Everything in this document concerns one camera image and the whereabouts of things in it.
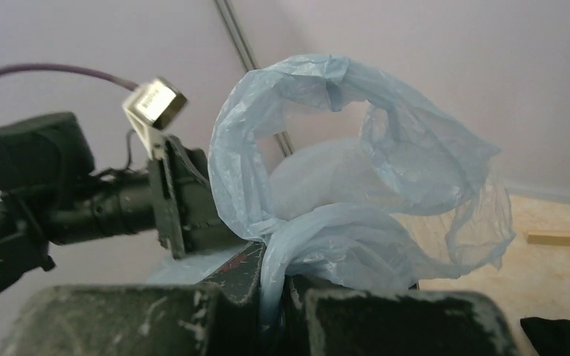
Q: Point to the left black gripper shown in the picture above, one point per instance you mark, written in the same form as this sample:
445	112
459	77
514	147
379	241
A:
172	196

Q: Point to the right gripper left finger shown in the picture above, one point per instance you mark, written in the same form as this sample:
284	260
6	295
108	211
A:
217	316

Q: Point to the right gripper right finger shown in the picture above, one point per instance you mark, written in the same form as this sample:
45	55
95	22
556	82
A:
322	318

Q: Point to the light blue plastic trash bag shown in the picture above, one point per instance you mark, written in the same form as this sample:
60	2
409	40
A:
411	198

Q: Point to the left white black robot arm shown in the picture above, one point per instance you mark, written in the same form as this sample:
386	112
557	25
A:
50	193

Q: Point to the black printed t-shirt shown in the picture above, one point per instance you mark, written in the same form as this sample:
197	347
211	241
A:
548	337

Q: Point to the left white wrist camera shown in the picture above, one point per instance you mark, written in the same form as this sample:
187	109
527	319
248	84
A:
150	109

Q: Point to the wooden clothes rack frame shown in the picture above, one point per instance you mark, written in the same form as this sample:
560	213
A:
554	238

